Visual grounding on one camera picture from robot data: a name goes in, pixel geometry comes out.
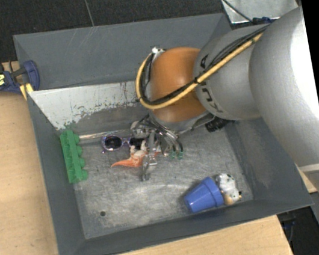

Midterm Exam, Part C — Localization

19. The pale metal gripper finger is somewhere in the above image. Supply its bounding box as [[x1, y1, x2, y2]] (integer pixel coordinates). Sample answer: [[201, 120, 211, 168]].
[[137, 159, 152, 183], [146, 151, 159, 171]]

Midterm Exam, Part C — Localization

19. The orange toy dinosaur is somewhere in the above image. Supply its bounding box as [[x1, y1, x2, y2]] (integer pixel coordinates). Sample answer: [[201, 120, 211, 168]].
[[107, 143, 152, 173]]

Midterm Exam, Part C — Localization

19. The grey metal bin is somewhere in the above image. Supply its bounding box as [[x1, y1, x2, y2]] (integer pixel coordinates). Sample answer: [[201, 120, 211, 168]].
[[12, 0, 318, 255]]

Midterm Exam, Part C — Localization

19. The blue plastic cup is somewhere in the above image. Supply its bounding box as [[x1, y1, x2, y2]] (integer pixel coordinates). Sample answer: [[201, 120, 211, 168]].
[[180, 174, 226, 215]]

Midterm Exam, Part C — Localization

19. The green studded flat block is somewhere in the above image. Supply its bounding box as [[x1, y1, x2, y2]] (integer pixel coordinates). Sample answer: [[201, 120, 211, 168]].
[[58, 127, 91, 185]]

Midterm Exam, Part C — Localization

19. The white spotted toy animal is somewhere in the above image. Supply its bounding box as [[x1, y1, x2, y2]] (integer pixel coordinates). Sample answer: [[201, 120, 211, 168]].
[[214, 170, 245, 207]]

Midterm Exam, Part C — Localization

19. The pale wood board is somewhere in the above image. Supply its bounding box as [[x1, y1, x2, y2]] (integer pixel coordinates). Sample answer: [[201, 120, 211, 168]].
[[0, 85, 60, 255]]

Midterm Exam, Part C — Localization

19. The black cylinder on white bracket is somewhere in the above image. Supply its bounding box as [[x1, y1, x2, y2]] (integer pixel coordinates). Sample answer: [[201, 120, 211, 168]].
[[203, 114, 237, 135]]

